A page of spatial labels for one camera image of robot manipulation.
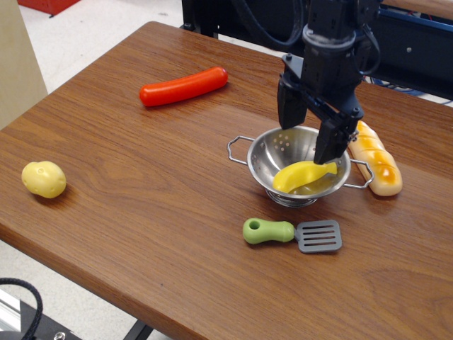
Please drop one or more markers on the toy bread loaf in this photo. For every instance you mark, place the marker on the toy bread loaf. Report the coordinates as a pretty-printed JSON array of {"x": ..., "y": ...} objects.
[{"x": 370, "y": 149}]

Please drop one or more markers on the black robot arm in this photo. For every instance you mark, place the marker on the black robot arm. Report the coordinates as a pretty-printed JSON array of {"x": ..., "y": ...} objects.
[{"x": 334, "y": 18}]

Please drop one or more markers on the green handled grey spatula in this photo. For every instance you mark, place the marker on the green handled grey spatula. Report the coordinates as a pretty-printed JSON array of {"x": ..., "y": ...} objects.
[{"x": 312, "y": 237}]

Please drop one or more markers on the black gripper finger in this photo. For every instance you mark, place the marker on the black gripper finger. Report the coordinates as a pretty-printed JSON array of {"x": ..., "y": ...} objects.
[
  {"x": 290, "y": 104},
  {"x": 333, "y": 139}
]

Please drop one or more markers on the black base bracket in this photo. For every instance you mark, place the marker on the black base bracket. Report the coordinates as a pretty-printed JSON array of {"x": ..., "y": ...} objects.
[{"x": 17, "y": 316}]

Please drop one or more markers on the yellow toy potato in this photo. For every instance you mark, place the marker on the yellow toy potato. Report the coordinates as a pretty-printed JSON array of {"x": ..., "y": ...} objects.
[{"x": 44, "y": 178}]

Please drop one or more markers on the red toy sausage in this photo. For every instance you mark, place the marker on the red toy sausage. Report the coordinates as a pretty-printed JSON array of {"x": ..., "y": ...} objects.
[{"x": 181, "y": 89}]

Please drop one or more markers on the yellow toy banana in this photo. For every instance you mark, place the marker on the yellow toy banana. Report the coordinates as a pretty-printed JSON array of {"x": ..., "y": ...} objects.
[{"x": 300, "y": 174}]

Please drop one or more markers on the beige cabinet panel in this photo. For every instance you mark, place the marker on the beige cabinet panel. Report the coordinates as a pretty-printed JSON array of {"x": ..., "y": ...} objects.
[{"x": 22, "y": 84}]

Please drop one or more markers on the black metal frame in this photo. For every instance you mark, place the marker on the black metal frame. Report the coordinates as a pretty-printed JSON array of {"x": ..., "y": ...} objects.
[{"x": 415, "y": 41}]

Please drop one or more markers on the red box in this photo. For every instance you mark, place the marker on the red box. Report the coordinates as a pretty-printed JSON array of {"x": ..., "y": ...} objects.
[{"x": 52, "y": 7}]

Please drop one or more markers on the steel colander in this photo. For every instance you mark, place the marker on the steel colander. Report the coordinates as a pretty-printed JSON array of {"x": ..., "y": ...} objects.
[{"x": 275, "y": 149}]

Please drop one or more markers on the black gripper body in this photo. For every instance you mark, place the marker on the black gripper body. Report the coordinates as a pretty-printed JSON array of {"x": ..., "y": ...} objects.
[{"x": 327, "y": 75}]

